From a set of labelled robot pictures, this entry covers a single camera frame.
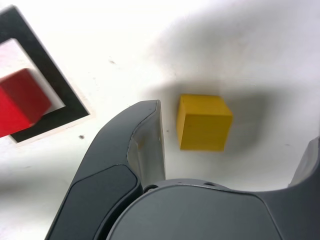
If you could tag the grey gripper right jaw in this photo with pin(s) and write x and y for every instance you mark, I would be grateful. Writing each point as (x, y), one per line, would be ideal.
(200, 215)

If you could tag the yellow cube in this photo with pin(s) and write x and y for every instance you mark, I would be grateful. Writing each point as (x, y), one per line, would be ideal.
(202, 125)

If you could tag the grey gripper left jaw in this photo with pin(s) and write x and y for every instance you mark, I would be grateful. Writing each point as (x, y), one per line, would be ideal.
(107, 155)

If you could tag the red cube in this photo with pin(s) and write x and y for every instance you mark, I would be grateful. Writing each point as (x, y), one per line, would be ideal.
(20, 105)

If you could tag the black tape square outline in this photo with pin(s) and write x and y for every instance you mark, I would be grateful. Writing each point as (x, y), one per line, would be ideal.
(45, 65)

